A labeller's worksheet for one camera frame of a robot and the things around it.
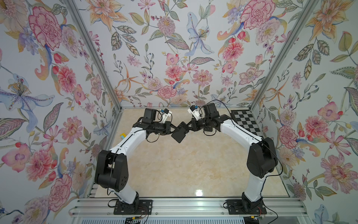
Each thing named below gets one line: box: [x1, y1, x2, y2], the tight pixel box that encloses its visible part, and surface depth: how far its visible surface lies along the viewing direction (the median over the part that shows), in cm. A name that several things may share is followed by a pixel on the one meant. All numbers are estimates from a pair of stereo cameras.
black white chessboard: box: [230, 109, 264, 138], surface depth 112 cm
